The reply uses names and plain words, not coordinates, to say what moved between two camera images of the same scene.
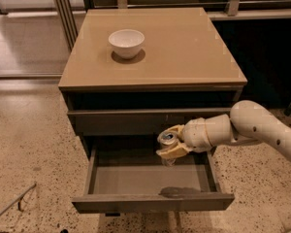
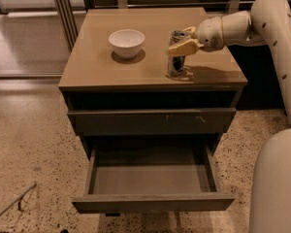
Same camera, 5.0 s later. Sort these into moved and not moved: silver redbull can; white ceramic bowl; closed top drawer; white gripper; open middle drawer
Moved: silver redbull can; white gripper
Not moved: white ceramic bowl; closed top drawer; open middle drawer
